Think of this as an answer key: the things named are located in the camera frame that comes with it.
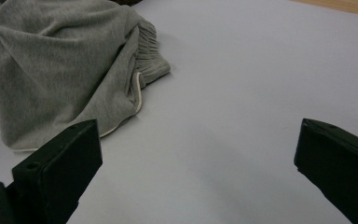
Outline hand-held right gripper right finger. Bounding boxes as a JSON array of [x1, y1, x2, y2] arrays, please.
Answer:
[[293, 118, 358, 224]]

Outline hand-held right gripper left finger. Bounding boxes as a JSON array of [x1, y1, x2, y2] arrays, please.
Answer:
[[11, 119, 103, 224]]

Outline grey shorts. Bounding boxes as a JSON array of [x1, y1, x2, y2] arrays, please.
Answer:
[[0, 0, 172, 153]]

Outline white table sheet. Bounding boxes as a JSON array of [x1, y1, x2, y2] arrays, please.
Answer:
[[0, 0, 358, 224]]

